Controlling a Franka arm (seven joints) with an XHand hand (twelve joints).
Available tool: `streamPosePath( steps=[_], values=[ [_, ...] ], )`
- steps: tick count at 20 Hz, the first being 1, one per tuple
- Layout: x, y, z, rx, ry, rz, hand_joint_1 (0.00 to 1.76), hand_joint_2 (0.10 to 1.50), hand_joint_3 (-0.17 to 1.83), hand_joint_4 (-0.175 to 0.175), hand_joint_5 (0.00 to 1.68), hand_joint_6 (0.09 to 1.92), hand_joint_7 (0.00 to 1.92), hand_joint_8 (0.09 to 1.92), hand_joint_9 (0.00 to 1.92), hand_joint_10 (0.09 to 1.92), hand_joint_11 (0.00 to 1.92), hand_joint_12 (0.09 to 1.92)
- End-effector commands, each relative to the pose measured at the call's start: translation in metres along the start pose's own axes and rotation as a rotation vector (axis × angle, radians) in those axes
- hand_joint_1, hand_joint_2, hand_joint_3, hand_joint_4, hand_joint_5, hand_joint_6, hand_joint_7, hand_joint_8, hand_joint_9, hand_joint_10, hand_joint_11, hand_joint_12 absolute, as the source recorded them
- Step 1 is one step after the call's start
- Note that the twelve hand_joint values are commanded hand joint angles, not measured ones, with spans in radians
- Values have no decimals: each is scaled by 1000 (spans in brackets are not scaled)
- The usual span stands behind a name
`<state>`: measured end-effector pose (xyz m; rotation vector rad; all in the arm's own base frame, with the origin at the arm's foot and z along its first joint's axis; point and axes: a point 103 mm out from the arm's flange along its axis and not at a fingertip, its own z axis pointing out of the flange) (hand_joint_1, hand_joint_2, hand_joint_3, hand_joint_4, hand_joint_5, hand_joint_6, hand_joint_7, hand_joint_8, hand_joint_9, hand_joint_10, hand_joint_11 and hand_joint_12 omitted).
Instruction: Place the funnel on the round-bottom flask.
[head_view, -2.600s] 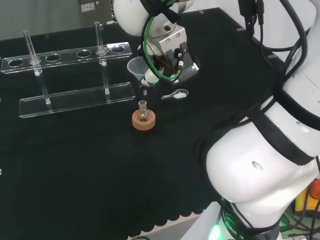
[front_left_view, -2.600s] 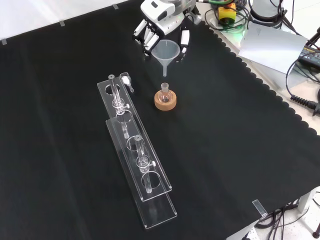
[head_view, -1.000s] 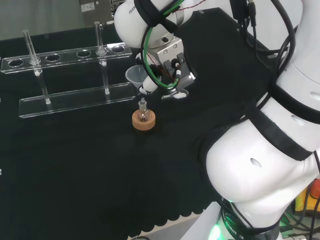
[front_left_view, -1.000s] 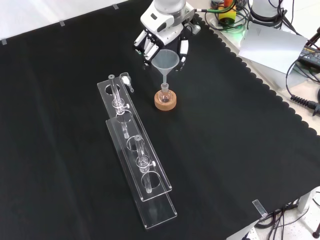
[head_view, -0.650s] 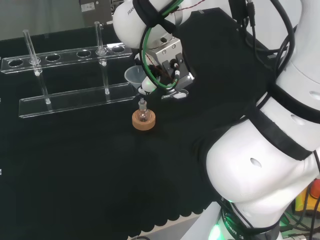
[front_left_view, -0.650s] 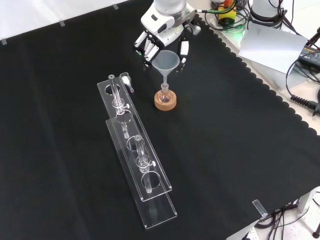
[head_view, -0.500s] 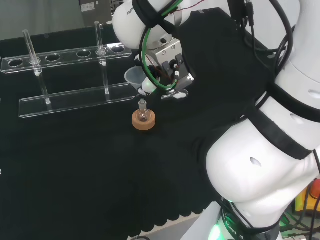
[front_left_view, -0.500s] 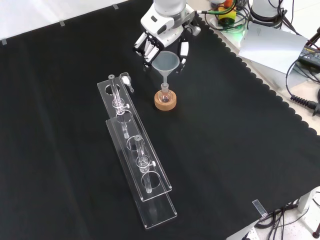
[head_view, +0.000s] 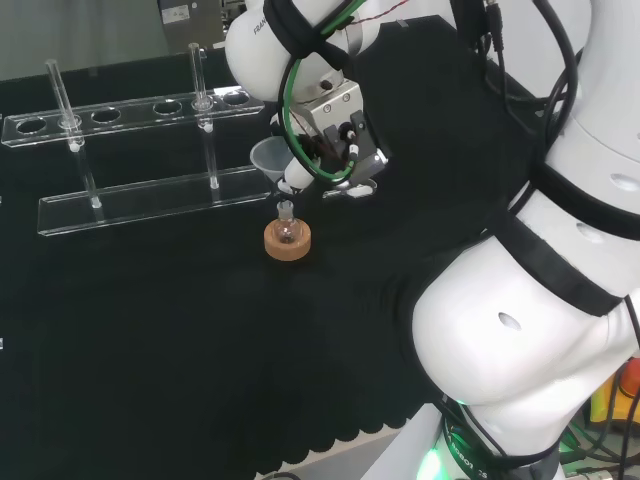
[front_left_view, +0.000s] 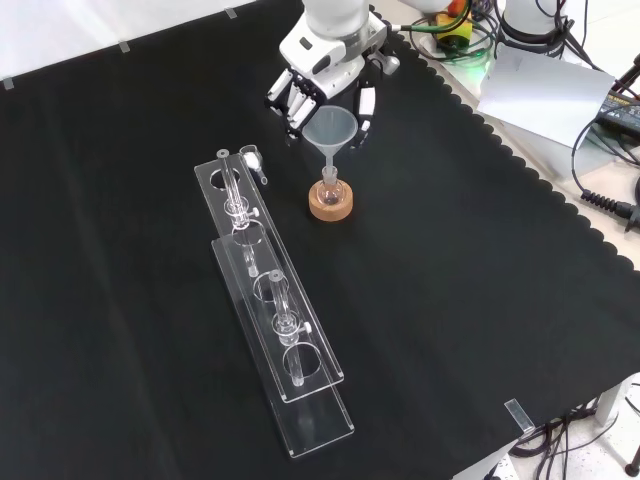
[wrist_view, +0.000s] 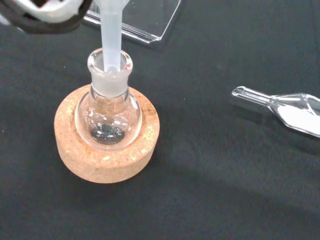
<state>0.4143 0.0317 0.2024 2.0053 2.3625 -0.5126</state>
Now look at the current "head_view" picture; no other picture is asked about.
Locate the clear acrylic funnel stand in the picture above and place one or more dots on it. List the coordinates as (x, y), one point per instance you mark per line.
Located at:
(150, 200)

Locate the glass round-bottom flask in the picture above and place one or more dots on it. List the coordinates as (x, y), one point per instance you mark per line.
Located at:
(287, 231)

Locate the grey metal cabinet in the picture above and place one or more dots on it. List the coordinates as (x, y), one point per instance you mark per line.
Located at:
(190, 25)

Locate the yellow stop button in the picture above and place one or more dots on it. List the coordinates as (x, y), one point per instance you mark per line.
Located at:
(612, 400)

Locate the small glass weighing funnel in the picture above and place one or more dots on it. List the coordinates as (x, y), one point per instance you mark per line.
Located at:
(357, 189)

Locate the translucent plastic funnel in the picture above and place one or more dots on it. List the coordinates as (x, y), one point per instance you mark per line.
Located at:
(267, 157)

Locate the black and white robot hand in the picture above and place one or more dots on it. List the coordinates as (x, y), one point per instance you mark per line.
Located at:
(362, 145)

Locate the black cloth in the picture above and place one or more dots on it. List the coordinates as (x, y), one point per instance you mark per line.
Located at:
(175, 350)

